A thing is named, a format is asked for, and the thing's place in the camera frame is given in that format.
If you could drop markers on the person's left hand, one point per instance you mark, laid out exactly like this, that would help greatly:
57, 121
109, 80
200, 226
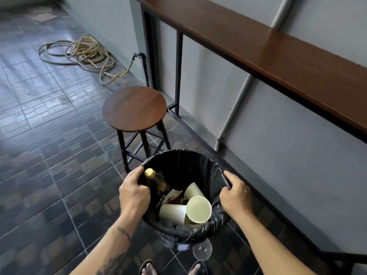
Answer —
132, 196

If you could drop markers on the person's right hand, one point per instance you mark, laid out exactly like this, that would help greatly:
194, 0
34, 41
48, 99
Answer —
238, 199

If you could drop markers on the person's right thumb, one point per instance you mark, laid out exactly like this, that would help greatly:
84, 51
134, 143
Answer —
232, 177

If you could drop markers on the person's left thumb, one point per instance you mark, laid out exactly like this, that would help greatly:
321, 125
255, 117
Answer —
134, 174

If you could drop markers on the black trash bag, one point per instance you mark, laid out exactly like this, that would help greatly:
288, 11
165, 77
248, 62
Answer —
183, 166

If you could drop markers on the person's right forearm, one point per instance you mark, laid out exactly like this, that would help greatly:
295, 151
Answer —
266, 249

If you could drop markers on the person's left forearm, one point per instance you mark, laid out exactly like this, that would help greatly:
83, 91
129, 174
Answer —
113, 246

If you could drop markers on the brown bottle with yellow cap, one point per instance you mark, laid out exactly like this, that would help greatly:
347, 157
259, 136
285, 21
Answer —
156, 183

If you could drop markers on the cream paper cup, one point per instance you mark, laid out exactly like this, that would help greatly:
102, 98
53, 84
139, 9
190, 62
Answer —
193, 191
198, 210
173, 214

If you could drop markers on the crumpled printed wrapper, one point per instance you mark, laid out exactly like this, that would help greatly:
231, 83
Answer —
172, 196

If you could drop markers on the round wooden stool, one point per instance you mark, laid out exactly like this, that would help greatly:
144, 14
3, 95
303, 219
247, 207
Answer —
134, 108

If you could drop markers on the clear plastic lid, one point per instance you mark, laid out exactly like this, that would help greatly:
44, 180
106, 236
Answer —
202, 250

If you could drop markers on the black sandal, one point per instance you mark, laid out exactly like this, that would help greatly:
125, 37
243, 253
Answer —
147, 268
198, 269

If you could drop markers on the long wooden black-framed table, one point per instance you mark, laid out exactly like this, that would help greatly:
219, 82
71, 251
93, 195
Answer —
286, 60

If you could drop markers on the flat cardboard piece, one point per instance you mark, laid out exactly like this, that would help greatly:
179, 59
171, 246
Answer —
43, 17

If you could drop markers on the grey wall pipe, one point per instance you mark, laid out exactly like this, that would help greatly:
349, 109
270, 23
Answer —
235, 111

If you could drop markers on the black wall tap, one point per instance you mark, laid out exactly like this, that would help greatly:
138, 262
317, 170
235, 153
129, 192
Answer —
140, 55

